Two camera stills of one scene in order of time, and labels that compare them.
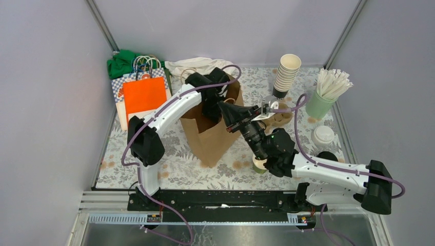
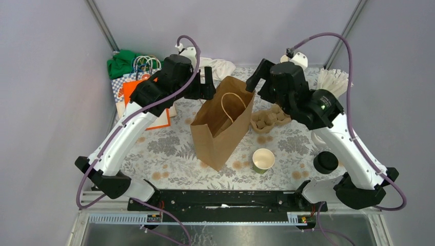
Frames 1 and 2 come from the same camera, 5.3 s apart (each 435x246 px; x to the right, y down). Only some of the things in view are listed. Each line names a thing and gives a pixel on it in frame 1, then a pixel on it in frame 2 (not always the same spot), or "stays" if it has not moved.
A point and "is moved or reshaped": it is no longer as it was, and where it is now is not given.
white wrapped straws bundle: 331,83 stays
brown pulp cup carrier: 277,119 stays
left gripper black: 213,116 to 206,90
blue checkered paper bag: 119,94 stays
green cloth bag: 126,61 stays
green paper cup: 258,165 stays
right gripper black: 234,114 to 262,72
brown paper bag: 209,141 is moved or reshaped
